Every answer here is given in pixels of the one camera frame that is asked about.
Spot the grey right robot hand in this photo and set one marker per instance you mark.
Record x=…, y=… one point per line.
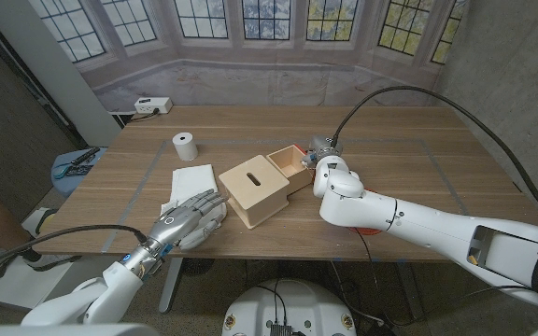
x=322, y=147

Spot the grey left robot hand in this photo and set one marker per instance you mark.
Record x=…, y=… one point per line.
x=180, y=221

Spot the wooden drawer with red front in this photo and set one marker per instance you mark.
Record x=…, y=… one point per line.
x=290, y=163

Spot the wooden box with slot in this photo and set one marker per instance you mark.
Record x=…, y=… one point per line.
x=255, y=200

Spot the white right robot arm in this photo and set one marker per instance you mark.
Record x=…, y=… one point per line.
x=437, y=228

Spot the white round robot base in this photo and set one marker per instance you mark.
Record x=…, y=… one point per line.
x=297, y=308

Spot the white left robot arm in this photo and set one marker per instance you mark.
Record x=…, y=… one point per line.
x=110, y=289

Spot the white folded paper towel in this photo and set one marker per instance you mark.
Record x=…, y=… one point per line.
x=192, y=179

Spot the white tissue roll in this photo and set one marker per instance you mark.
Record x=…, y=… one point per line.
x=186, y=149

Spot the red bowl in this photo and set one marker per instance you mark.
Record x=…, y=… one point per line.
x=364, y=231

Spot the black hand tool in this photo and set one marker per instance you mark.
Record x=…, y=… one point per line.
x=84, y=156

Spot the grey table leg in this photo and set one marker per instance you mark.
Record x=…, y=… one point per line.
x=411, y=294
x=171, y=284

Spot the printed window backdrop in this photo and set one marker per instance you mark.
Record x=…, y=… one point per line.
x=259, y=84

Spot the white power strip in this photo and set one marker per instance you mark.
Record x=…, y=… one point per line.
x=152, y=105

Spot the blue round stool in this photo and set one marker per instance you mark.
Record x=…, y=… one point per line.
x=63, y=184

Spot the grey white sneaker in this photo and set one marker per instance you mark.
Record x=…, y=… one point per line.
x=54, y=262

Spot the white floor board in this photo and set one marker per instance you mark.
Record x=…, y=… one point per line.
x=26, y=289

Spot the white wall panel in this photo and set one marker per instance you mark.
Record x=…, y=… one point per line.
x=40, y=60

